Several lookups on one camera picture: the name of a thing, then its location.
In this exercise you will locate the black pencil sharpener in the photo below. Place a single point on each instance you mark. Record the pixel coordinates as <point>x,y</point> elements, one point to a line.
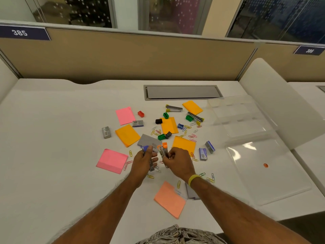
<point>158,121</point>

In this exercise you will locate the yellow stapler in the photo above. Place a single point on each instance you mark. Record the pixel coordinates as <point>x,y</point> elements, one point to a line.
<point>195,117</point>
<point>174,108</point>

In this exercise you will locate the blue pencil sharpener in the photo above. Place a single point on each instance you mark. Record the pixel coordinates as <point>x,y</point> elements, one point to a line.
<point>180,126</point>

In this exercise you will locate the patterned black white clothing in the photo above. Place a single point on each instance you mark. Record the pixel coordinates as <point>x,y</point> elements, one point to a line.
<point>177,236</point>

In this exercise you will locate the beige desk divider panel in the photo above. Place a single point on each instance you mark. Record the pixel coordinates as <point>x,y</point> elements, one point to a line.
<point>294,66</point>
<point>127,55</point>

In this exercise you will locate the orange stapler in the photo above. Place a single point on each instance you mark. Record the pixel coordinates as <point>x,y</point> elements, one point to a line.
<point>163,149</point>

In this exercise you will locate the grey staple box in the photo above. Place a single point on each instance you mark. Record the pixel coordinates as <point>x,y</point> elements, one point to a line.
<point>106,132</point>

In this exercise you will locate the green pencil sharpener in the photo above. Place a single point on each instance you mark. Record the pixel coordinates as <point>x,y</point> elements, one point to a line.
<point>161,137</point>
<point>165,115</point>
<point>189,118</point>

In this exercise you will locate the salmon sticky note pad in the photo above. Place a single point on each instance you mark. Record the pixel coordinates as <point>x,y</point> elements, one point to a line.
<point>169,199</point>

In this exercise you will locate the scattered coloured paper clips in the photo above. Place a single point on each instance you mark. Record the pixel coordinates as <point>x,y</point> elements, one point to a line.
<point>178,184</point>

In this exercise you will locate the person's left forearm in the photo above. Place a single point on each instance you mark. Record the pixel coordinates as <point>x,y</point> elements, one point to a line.
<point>101,213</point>

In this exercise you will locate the clear plastic lid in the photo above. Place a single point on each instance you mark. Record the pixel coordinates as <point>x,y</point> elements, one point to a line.
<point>269,172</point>

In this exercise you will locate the orange sticky note pad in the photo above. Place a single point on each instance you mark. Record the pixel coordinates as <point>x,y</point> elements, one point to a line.
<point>192,107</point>
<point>183,145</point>
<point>169,125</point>
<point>127,135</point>

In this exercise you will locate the person's left thumb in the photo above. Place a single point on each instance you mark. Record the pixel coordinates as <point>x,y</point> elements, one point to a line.
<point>149,151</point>

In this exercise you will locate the person's left hand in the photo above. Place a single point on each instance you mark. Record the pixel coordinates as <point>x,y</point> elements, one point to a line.
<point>141,166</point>

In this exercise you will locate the blue stapler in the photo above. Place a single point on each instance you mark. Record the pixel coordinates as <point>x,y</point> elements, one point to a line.
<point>151,166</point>

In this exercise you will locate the yellow wristband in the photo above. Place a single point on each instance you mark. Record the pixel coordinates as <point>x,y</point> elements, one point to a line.
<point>193,179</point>

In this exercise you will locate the white side partition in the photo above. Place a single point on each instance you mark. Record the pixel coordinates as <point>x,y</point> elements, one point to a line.
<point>279,99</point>
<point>7,81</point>

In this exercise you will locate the grey sticky note pad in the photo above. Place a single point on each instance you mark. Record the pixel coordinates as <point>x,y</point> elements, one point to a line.
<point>148,141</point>

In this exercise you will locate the dark blue number label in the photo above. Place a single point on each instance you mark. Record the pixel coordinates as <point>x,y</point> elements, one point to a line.
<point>309,50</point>
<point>24,32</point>

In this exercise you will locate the dark grey pencil sharpener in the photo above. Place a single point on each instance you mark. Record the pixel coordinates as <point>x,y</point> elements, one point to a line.
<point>168,135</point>

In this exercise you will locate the red pencil sharpener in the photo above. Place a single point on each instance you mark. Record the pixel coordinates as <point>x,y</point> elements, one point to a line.
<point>141,114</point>

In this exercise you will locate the pink sticky note pad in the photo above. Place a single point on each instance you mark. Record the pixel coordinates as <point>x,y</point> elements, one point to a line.
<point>112,160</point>
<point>125,115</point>

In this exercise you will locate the person's right hand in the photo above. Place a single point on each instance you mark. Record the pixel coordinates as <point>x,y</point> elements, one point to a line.
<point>180,163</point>

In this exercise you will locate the clear plastic organizer tray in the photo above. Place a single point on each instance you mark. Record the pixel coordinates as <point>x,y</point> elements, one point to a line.
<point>241,116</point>

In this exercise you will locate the person's right thumb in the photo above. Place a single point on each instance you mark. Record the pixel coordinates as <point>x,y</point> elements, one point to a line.
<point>173,151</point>

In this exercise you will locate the person's right forearm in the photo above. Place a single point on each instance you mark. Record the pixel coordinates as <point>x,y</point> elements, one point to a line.
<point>238,215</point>

